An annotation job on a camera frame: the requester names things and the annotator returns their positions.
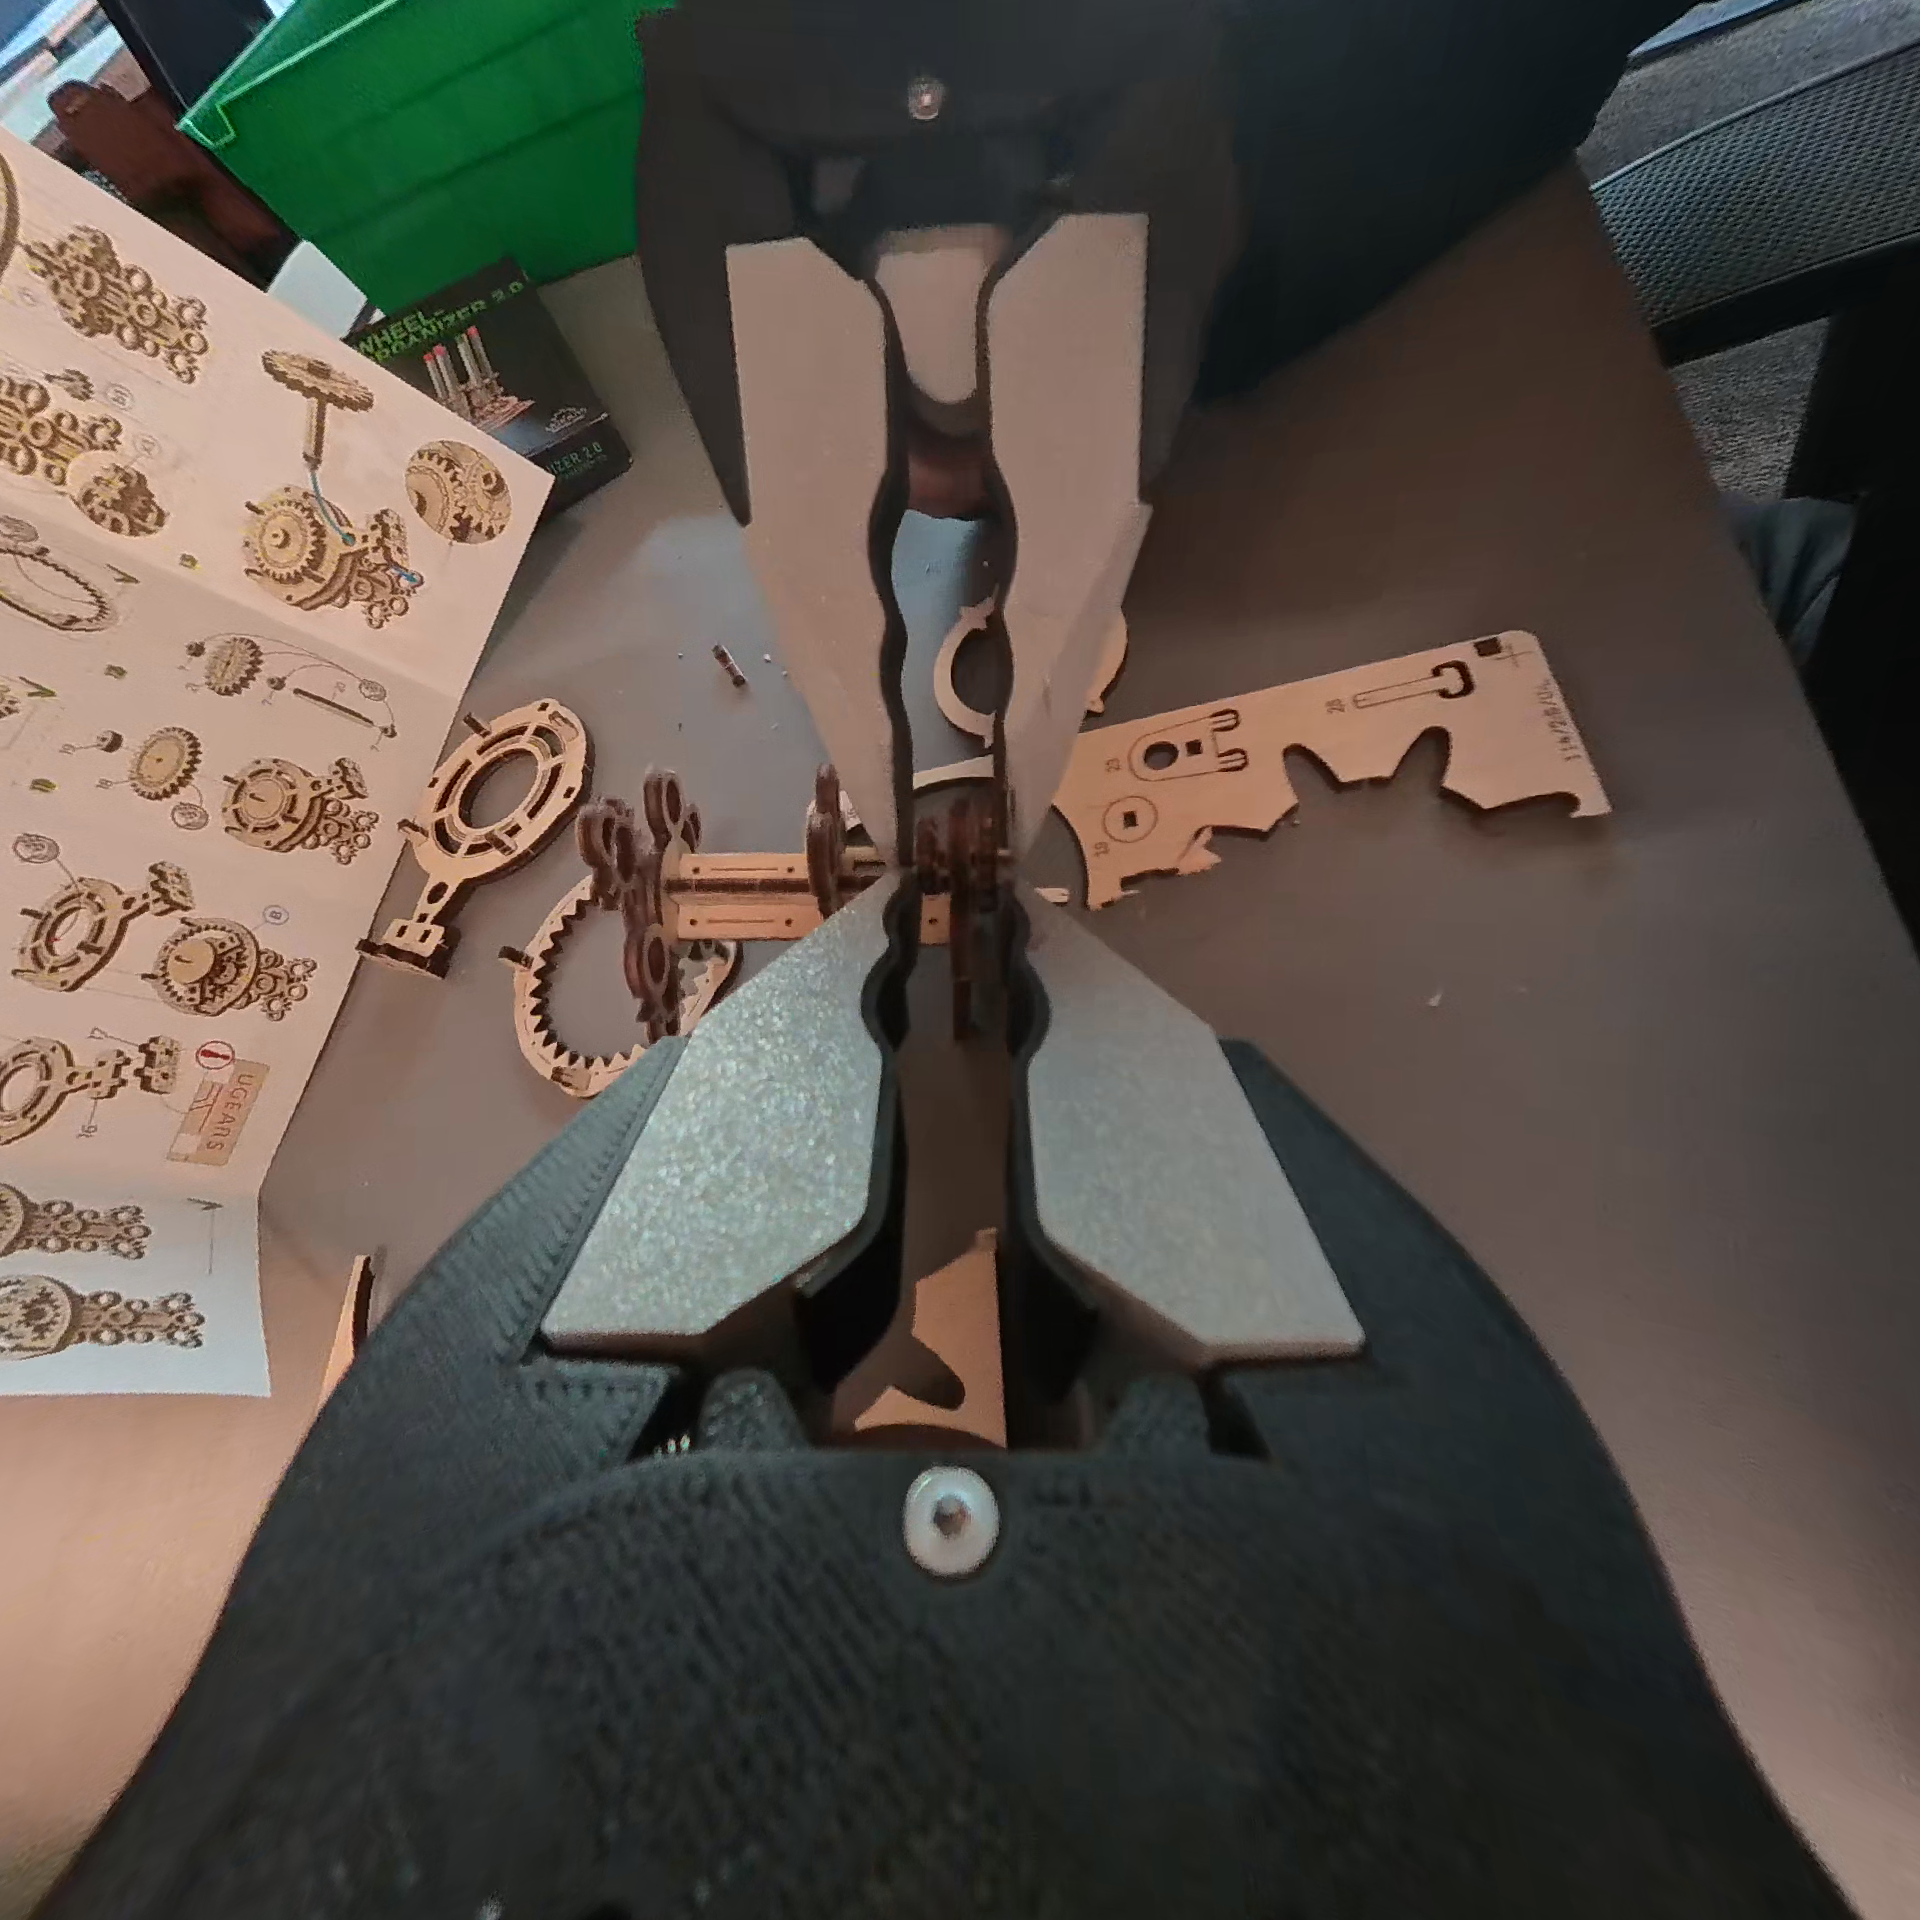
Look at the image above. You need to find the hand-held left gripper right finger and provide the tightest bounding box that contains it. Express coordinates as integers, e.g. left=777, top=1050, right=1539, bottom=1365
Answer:
left=1002, top=885, right=1369, bottom=1368

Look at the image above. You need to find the round wooden frame with stem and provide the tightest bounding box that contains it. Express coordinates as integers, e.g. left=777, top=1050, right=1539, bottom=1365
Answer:
left=358, top=698, right=599, bottom=977

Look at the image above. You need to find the wooden internal gear ring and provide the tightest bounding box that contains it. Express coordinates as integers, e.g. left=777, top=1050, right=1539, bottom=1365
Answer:
left=510, top=872, right=745, bottom=1105

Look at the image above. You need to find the dark cardboard product box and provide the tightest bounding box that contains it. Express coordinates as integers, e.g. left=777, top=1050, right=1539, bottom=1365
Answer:
left=344, top=257, right=635, bottom=523

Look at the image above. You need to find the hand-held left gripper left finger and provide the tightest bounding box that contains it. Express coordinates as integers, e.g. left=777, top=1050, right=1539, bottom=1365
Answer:
left=537, top=873, right=921, bottom=1373

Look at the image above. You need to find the black mesh office chair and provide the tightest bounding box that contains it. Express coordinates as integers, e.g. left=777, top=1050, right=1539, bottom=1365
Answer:
left=1575, top=0, right=1920, bottom=362

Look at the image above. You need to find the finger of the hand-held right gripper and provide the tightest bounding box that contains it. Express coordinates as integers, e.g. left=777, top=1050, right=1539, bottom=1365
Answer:
left=726, top=238, right=921, bottom=876
left=972, top=208, right=1158, bottom=849

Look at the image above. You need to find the green plastic bin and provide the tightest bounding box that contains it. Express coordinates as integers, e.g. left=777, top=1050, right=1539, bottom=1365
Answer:
left=177, top=0, right=664, bottom=289

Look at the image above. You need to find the notched wooden ring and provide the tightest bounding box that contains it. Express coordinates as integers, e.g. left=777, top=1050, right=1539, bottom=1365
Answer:
left=929, top=589, right=1130, bottom=747

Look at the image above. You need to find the printed assembly instruction sheet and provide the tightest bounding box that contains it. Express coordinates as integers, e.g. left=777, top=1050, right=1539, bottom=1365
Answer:
left=0, top=129, right=554, bottom=1397

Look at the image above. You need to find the wooden gear axle assembly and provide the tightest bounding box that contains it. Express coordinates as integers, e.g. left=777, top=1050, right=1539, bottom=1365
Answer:
left=577, top=766, right=1039, bottom=1044

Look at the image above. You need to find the person's right hand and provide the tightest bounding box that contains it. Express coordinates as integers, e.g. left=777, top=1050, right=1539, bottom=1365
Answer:
left=902, top=403, right=1000, bottom=512

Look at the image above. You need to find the long wooden parts sheet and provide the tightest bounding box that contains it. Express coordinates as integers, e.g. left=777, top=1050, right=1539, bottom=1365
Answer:
left=1036, top=630, right=1615, bottom=916

